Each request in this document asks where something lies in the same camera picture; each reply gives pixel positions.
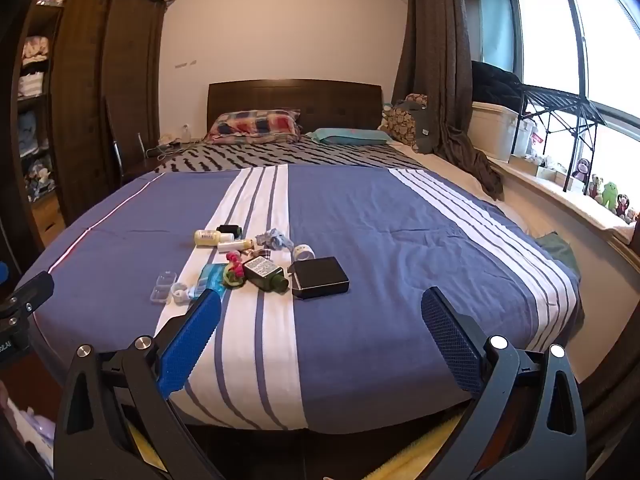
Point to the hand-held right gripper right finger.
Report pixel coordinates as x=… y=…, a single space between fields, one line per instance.
x=450 y=335

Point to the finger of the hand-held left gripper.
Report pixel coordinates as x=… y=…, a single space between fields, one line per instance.
x=35 y=292

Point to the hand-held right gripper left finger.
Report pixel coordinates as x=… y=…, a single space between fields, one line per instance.
x=192 y=340

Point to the pink pipe cleaner flower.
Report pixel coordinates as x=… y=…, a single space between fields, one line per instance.
x=234 y=273

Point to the brown striped ribbon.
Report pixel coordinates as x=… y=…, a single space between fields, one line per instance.
x=265 y=252

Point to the white tape roll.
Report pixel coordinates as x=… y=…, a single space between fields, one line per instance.
x=303 y=251

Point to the white plastic cap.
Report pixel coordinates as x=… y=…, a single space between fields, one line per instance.
x=180 y=293

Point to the clear plastic case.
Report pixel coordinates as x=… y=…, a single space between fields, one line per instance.
x=163 y=286

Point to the blue plastic packet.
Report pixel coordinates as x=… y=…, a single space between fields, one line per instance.
x=210 y=278

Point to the dark green labelled bottle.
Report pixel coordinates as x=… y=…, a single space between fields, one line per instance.
x=265 y=275

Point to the cream plastic bottle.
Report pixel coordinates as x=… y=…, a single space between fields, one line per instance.
x=235 y=246
x=207 y=237

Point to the small black jar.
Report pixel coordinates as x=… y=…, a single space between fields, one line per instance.
x=230 y=231

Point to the blue white striped blanket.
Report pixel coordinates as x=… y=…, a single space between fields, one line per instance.
x=375 y=240

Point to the cream fluffy rug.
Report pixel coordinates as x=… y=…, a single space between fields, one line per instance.
x=415 y=452

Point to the blue grey cloth toy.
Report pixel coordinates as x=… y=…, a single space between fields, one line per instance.
x=274 y=238

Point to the green cloth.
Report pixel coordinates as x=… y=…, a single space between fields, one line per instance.
x=557 y=252

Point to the black rectangular box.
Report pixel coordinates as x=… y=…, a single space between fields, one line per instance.
x=320 y=278

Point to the dark chair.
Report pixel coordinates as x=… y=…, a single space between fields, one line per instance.
x=117 y=150

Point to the grey cushion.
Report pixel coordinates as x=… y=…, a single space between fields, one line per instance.
x=427 y=132

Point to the white storage box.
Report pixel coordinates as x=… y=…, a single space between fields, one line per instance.
x=492 y=132

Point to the grey zebra striped blanket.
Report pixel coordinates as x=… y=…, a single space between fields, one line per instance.
x=290 y=155

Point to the purple monkey plush toy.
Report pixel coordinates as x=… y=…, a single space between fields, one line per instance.
x=581 y=170

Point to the green frog plush toy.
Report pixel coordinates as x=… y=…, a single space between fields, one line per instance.
x=609 y=195

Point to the stack of folded clothes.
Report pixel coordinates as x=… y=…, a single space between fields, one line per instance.
x=34 y=80

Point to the brown patterned cushion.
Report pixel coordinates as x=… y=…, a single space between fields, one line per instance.
x=400 y=125

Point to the dark wooden wardrobe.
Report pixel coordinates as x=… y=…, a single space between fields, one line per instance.
x=100 y=85

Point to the teal pillow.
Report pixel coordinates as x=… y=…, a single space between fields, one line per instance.
x=350 y=136

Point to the plaid pillow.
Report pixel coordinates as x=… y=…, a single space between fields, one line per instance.
x=255 y=125

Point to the black jacket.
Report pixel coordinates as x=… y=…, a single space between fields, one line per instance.
x=495 y=82

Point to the black folding rack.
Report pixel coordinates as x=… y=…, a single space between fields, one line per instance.
x=560 y=102

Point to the dark wooden headboard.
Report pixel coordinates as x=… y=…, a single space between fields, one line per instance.
x=295 y=100

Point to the brown curtain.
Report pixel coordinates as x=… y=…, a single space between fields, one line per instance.
x=435 y=60

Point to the window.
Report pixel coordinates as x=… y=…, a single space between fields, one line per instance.
x=550 y=40

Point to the teal window blind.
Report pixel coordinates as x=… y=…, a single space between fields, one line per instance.
x=495 y=20

